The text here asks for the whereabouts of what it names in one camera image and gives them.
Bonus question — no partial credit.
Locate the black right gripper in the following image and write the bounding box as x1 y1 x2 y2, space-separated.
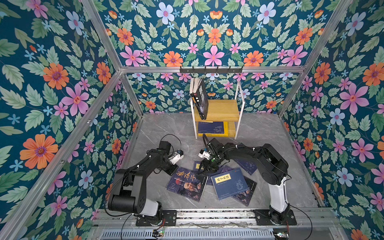
196 153 222 174

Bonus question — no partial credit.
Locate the dark book orange calligraphy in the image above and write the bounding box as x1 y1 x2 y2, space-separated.
166 167 208 202

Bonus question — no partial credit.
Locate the blue book yellow label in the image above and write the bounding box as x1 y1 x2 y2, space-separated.
211 168 249 200
198 122 225 134

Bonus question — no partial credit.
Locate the black wolf cover book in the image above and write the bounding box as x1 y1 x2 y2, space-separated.
195 78 209 120

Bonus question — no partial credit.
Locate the yellow cartoon cover book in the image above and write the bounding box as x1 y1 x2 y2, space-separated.
198 122 236 138

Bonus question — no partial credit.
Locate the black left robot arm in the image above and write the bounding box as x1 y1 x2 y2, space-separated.
107 141 178 217

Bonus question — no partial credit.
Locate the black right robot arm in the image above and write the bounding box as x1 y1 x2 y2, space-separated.
199 139 291 225

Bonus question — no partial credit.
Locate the blue book in middle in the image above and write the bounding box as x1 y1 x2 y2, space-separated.
194 161 223 177

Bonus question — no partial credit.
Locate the small dark blue book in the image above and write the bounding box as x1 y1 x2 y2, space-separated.
235 160 257 176

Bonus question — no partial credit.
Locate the dark patterned book bottom right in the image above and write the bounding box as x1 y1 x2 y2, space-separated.
232 177 257 207

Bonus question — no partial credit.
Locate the white wooden book shelf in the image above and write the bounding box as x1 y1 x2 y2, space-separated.
190 82 245 140

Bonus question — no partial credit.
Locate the black book on shelf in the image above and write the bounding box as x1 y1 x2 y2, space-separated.
190 78 200 103

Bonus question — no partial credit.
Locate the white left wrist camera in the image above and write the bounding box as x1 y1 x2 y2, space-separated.
169 150 184 165

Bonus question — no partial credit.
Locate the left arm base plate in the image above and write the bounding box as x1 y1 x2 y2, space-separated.
136 210 178 228

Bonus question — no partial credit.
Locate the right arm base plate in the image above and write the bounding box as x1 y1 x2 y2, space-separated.
253 208 298 226

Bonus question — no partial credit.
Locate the black hook rail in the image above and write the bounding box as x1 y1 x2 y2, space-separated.
179 66 243 75

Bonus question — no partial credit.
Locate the aluminium mounting rail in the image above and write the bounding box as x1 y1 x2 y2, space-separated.
92 207 340 229

